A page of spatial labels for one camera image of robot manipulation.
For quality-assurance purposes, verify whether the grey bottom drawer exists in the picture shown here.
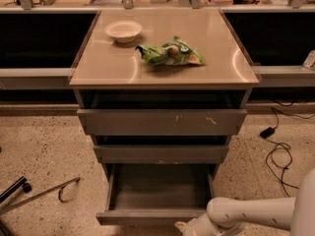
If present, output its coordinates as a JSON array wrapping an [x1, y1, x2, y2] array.
[[96, 164, 213, 226]]

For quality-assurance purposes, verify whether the grey drawer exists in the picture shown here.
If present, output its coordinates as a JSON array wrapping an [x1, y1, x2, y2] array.
[[94, 146, 228, 164], [78, 109, 247, 136], [96, 164, 213, 226]]

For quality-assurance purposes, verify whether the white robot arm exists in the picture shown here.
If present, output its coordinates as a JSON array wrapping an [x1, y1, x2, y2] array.
[[174, 169, 315, 236]]

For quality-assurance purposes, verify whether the grey middle drawer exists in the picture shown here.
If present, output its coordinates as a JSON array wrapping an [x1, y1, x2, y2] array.
[[94, 146, 228, 164]]

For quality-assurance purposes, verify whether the grey drawer cabinet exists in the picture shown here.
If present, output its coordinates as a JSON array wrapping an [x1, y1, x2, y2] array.
[[68, 7, 261, 182]]

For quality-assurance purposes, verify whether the grey top drawer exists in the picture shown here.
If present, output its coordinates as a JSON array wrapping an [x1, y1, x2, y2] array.
[[78, 109, 247, 136]]

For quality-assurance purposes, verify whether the grey metal stand leg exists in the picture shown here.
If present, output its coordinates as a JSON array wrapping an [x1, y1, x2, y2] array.
[[0, 177, 81, 215]]

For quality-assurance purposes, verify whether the black power adapter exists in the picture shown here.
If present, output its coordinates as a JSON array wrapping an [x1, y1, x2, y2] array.
[[260, 127, 275, 139]]

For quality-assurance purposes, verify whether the black caster wheel leg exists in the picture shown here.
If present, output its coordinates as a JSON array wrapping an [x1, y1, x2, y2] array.
[[0, 177, 32, 204]]

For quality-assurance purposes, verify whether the green chip bag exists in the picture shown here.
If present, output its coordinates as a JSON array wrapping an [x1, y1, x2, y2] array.
[[136, 36, 205, 66]]

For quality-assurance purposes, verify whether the white paper bowl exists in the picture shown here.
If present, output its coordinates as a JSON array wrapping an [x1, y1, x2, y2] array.
[[104, 21, 143, 43]]

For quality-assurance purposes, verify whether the black floor cable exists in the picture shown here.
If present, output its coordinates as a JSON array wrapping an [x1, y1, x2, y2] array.
[[265, 98, 315, 199]]

